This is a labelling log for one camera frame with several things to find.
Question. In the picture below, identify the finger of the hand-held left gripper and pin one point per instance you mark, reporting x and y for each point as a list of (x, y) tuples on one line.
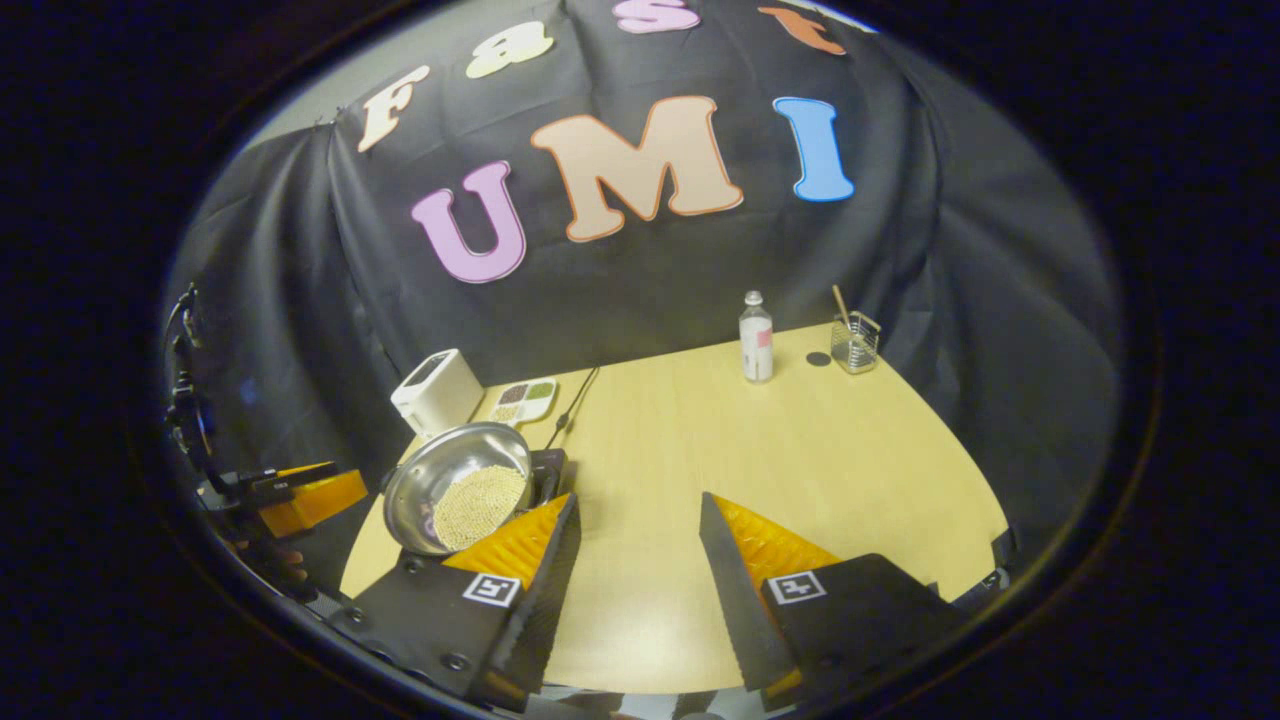
[(320, 500)]

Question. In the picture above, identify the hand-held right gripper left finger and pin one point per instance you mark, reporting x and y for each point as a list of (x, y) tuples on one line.
[(545, 610)]

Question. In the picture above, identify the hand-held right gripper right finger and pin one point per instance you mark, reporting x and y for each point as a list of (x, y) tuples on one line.
[(735, 620)]

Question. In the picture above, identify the steel pot with yellow beans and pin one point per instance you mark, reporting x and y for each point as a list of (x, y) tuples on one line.
[(450, 490)]

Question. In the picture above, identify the black induction cooktop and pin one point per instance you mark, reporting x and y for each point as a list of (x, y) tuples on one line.
[(550, 465)]

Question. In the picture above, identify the white toaster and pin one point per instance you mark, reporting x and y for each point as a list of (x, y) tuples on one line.
[(440, 395)]

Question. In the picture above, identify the white divided bean dish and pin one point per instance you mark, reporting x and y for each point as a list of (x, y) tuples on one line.
[(522, 400)]

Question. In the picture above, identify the clear plastic bottle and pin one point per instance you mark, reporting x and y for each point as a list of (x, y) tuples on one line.
[(756, 345)]

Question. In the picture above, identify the wooden stick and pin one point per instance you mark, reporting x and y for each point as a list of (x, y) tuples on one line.
[(841, 303)]

